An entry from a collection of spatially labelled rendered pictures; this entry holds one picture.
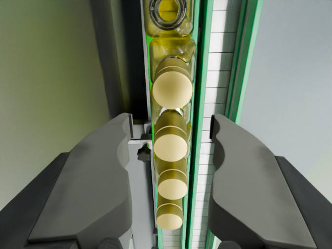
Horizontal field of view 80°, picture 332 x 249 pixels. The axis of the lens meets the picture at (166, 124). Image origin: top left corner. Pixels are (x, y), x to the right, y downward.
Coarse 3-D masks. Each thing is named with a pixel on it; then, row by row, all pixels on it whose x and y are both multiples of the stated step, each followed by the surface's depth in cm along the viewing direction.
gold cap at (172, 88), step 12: (168, 60) 19; (180, 60) 19; (156, 72) 19; (168, 72) 16; (180, 72) 16; (156, 84) 16; (168, 84) 16; (180, 84) 16; (192, 84) 16; (156, 96) 17; (168, 96) 17; (180, 96) 17; (168, 108) 17
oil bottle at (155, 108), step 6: (150, 90) 27; (150, 96) 26; (150, 102) 26; (156, 102) 25; (156, 108) 25; (180, 108) 25; (186, 108) 25; (156, 114) 26; (186, 114) 25; (156, 120) 26; (186, 120) 26
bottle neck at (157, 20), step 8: (152, 0) 15; (160, 0) 17; (176, 0) 16; (184, 0) 15; (152, 8) 15; (184, 8) 15; (152, 16) 16; (160, 16) 19; (176, 16) 19; (184, 16) 15; (160, 24) 16; (168, 24) 16; (176, 24) 16
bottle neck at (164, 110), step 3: (162, 108) 25; (165, 108) 24; (162, 111) 24; (165, 111) 23; (168, 111) 23; (171, 111) 23; (174, 111) 23; (177, 111) 24; (180, 111) 24; (159, 114) 25; (162, 114) 23; (180, 114) 24
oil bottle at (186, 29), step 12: (144, 0) 20; (168, 0) 21; (192, 0) 20; (144, 12) 21; (168, 12) 22; (192, 12) 20; (144, 24) 22; (192, 24) 21; (156, 36) 22; (168, 36) 22; (180, 36) 22
